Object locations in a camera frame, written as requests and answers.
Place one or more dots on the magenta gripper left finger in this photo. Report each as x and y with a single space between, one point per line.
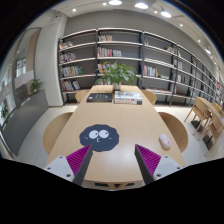
72 167

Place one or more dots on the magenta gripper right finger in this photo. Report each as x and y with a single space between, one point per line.
153 166

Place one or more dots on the white pink computer mouse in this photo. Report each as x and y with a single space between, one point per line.
165 141

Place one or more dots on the dark cartoon-face mouse pad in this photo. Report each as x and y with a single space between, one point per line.
101 137

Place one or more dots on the wooden chair near left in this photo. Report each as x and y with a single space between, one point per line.
53 131

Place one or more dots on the wooden chair near right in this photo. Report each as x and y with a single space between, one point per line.
176 128

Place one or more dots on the wooden chair far right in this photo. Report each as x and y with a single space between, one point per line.
149 96

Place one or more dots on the black book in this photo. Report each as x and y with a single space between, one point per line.
99 97

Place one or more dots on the wooden chair far left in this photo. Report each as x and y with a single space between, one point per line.
81 94

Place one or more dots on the white book stack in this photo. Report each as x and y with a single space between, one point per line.
125 97

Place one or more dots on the wooden side chair right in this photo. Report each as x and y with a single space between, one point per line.
201 109

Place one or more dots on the wooden side table right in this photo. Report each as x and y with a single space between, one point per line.
213 130

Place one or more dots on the small potted plant left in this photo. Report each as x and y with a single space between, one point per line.
35 86

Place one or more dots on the green potted plant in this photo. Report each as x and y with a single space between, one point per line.
116 74

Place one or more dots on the large grey bookshelf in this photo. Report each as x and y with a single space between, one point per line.
176 75

